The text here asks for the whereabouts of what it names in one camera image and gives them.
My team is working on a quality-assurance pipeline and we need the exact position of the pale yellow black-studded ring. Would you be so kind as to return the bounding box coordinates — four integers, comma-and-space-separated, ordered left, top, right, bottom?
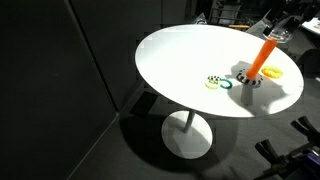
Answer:
204, 75, 222, 90

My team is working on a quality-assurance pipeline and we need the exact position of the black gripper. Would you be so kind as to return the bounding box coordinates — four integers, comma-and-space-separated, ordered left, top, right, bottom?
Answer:
265, 0, 320, 35

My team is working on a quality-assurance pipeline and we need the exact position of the dark metal rack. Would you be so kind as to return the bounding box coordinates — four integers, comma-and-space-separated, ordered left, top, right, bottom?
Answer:
209, 0, 256, 26

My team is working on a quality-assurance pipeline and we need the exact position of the white table pedestal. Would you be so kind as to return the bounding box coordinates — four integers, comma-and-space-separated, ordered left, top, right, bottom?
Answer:
160, 109, 214, 160

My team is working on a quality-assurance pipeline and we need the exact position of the yellow ridged ring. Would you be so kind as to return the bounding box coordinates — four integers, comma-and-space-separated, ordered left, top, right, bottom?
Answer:
260, 65, 284, 80

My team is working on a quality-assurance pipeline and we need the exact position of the green thin ring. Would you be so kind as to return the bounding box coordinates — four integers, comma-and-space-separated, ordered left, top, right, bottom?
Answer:
219, 78, 234, 90

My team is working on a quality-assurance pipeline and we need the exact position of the white flat board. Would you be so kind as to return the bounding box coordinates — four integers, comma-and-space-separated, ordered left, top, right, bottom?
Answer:
301, 17, 320, 36

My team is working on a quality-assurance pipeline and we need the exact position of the black spring clamp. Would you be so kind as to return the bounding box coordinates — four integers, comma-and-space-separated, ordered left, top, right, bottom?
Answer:
254, 138, 301, 180
289, 115, 320, 148

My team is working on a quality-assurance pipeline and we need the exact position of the black and white ring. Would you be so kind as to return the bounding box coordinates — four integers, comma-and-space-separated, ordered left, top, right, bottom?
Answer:
235, 68, 264, 87

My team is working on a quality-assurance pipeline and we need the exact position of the orange stacking peg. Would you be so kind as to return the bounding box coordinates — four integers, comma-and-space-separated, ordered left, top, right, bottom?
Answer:
245, 39, 279, 80

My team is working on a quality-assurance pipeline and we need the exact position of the orange flat bar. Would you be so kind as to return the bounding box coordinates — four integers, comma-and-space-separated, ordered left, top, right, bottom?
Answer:
228, 23, 251, 30

